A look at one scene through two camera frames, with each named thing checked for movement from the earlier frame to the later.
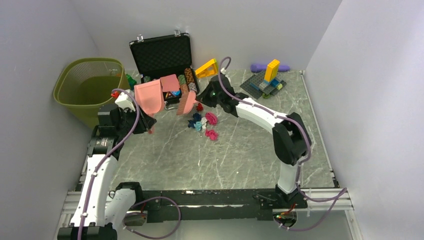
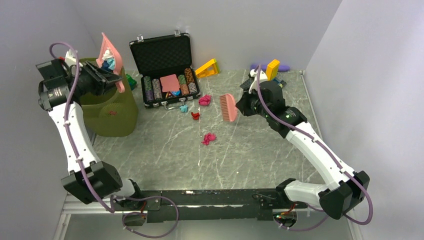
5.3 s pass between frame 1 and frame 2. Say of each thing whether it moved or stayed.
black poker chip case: stayed
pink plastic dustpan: moved
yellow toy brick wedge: stayed
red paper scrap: moved
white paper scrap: moved
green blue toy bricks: stayed
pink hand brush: moved
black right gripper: moved
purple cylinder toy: stayed
